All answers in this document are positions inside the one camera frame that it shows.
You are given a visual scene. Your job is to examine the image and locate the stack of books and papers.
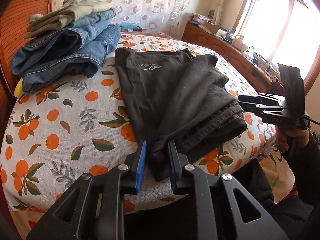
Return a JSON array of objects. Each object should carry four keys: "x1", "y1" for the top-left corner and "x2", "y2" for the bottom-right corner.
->
[{"x1": 190, "y1": 13, "x2": 212, "y2": 25}]

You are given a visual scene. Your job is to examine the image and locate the light blue folded jeans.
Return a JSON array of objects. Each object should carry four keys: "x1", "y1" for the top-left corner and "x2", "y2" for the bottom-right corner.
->
[{"x1": 11, "y1": 8, "x2": 116, "y2": 75}]

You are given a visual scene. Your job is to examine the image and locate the wooden slatted wardrobe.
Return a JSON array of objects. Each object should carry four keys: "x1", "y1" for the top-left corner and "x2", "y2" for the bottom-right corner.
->
[{"x1": 0, "y1": 0, "x2": 57, "y2": 233}]

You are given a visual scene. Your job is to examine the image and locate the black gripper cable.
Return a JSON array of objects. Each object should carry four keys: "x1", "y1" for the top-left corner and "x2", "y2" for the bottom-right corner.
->
[{"x1": 300, "y1": 114, "x2": 320, "y2": 126}]

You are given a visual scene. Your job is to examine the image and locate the olive green folded pants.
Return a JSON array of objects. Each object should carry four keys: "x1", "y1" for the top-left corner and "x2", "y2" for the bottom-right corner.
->
[{"x1": 24, "y1": 0, "x2": 116, "y2": 40}]

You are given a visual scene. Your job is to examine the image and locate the open cardboard box on cabinet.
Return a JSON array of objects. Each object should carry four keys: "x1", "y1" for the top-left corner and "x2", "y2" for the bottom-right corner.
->
[{"x1": 203, "y1": 22, "x2": 220, "y2": 34}]

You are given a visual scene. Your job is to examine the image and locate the orange print bed sheet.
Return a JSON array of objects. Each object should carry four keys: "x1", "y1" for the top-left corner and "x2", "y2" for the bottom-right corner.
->
[{"x1": 1, "y1": 35, "x2": 275, "y2": 213}]

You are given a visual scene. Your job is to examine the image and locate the floral pink blanket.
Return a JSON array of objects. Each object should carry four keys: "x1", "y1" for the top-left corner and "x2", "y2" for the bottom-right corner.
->
[{"x1": 122, "y1": 31, "x2": 172, "y2": 39}]

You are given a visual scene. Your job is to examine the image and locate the white plastic jug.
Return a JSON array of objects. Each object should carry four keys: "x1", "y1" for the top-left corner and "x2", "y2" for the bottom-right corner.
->
[{"x1": 232, "y1": 35, "x2": 244, "y2": 50}]

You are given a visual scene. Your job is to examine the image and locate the window with wooden frame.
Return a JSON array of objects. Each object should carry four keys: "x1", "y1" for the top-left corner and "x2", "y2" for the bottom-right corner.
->
[{"x1": 230, "y1": 0, "x2": 320, "y2": 95}]

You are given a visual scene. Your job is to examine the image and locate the black pants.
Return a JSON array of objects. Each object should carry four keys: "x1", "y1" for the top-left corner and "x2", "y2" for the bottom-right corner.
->
[{"x1": 115, "y1": 48, "x2": 247, "y2": 181}]

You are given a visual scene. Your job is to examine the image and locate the tied beige window curtain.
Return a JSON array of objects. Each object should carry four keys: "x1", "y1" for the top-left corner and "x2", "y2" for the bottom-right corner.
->
[{"x1": 211, "y1": 0, "x2": 235, "y2": 26}]

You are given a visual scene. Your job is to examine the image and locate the person's right hand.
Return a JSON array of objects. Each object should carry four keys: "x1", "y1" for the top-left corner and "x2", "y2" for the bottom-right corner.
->
[{"x1": 276, "y1": 126, "x2": 310, "y2": 152}]

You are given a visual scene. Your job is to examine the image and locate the wooden sideboard cabinet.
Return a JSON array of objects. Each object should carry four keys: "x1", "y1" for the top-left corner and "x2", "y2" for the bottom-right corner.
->
[{"x1": 182, "y1": 22, "x2": 284, "y2": 96}]

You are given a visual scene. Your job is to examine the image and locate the person's right forearm black sleeve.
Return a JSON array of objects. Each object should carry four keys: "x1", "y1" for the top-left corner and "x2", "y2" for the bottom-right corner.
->
[{"x1": 286, "y1": 129, "x2": 319, "y2": 239}]

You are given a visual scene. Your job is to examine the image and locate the yellow Pikachu plush toy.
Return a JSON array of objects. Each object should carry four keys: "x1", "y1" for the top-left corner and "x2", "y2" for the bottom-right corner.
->
[{"x1": 14, "y1": 78, "x2": 23, "y2": 98}]

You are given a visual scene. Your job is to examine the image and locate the cardboard box with blue items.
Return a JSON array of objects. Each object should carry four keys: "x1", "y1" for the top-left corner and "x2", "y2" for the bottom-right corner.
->
[{"x1": 120, "y1": 22, "x2": 144, "y2": 32}]

